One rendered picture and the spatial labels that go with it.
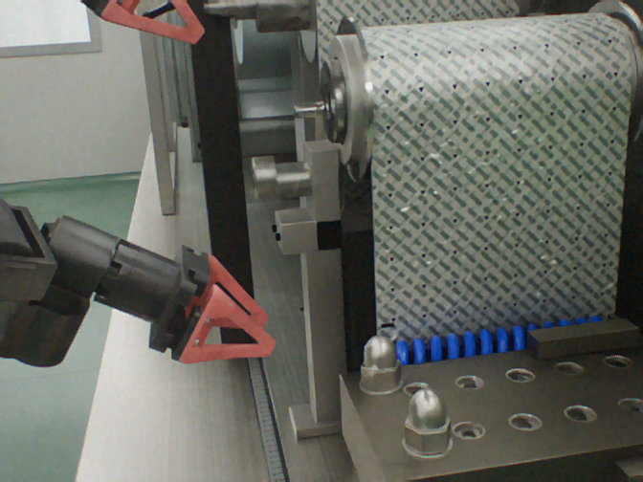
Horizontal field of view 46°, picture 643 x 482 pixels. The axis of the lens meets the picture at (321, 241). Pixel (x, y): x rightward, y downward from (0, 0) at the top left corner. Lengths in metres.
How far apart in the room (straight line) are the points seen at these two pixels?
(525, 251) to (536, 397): 0.15
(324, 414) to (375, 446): 0.26
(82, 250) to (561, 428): 0.39
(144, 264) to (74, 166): 5.74
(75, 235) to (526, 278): 0.40
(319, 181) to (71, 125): 5.63
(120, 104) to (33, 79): 0.65
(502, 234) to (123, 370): 0.53
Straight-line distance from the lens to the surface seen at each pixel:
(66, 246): 0.63
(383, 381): 0.63
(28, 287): 0.60
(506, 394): 0.64
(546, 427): 0.60
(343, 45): 0.67
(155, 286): 0.64
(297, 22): 0.92
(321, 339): 0.78
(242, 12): 0.92
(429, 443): 0.55
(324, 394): 0.81
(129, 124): 6.27
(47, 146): 6.37
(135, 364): 1.02
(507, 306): 0.73
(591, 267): 0.76
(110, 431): 0.89
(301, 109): 0.71
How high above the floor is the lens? 1.34
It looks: 18 degrees down
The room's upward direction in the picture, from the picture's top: 3 degrees counter-clockwise
